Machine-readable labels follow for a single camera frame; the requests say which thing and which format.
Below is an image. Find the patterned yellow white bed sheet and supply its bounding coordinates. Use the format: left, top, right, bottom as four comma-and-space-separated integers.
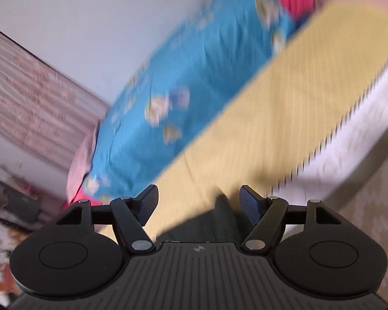
99, 2, 388, 285

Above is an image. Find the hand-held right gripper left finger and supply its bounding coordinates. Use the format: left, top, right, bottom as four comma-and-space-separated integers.
56, 184, 156, 255

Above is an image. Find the dark bag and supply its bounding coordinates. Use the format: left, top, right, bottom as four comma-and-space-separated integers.
0, 176, 43, 231

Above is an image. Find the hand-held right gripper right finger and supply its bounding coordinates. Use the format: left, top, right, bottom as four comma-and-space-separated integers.
238, 185, 342, 255

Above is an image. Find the pink striped curtain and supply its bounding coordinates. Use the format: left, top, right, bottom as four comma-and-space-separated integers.
0, 22, 112, 172

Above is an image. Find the dark green knit sweater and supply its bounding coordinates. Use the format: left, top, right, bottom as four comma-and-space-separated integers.
153, 195, 248, 244

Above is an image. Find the floral printed cloth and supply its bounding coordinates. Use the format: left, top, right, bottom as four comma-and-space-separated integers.
0, 220, 26, 301

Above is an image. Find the blue floral quilt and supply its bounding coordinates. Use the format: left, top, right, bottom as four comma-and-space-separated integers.
84, 0, 295, 202

